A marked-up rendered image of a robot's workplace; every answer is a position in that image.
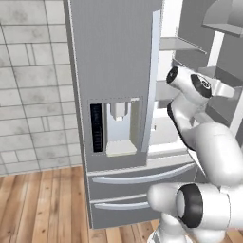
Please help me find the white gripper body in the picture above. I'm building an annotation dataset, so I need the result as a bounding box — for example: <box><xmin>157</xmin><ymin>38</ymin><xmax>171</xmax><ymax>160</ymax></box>
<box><xmin>211</xmin><ymin>81</ymin><xmax>237</xmax><ymax>100</ymax></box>

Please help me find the grey fridge shelf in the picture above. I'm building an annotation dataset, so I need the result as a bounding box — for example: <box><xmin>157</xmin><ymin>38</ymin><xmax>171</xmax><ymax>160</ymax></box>
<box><xmin>159</xmin><ymin>36</ymin><xmax>208</xmax><ymax>55</ymax></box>

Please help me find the open grey fridge door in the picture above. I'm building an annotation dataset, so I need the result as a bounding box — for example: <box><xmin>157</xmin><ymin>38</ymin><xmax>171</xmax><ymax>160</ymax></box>
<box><xmin>174</xmin><ymin>0</ymin><xmax>243</xmax><ymax>147</ymax></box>

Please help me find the grey fridge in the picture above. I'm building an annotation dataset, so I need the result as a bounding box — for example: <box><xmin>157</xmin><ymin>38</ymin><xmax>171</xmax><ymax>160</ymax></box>
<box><xmin>62</xmin><ymin>0</ymin><xmax>243</xmax><ymax>231</ymax></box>

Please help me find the grey fridge door with dispenser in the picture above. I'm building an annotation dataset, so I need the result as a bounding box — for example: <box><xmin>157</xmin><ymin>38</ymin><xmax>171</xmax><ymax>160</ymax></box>
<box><xmin>63</xmin><ymin>0</ymin><xmax>164</xmax><ymax>173</ymax></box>

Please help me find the large grey fridge drawer front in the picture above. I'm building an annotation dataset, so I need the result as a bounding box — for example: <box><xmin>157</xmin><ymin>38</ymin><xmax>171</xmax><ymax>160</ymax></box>
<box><xmin>86</xmin><ymin>159</ymin><xmax>198</xmax><ymax>202</ymax></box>

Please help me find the small grey fridge drawer front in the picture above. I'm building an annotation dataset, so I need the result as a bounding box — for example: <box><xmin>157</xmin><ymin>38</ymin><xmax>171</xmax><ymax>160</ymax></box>
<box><xmin>88</xmin><ymin>193</ymin><xmax>163</xmax><ymax>230</ymax></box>

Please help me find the pale vertical fridge door handle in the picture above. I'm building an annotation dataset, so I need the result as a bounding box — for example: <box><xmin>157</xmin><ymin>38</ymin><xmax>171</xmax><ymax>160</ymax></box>
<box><xmin>140</xmin><ymin>9</ymin><xmax>162</xmax><ymax>154</ymax></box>

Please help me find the long silver drawer handle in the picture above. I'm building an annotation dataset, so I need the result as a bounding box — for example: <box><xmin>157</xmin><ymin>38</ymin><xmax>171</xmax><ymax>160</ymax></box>
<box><xmin>91</xmin><ymin>163</ymin><xmax>196</xmax><ymax>186</ymax></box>

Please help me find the short silver drawer handle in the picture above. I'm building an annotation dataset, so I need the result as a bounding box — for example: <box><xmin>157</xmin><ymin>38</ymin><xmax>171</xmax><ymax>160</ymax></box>
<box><xmin>93</xmin><ymin>200</ymin><xmax>152</xmax><ymax>212</ymax></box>

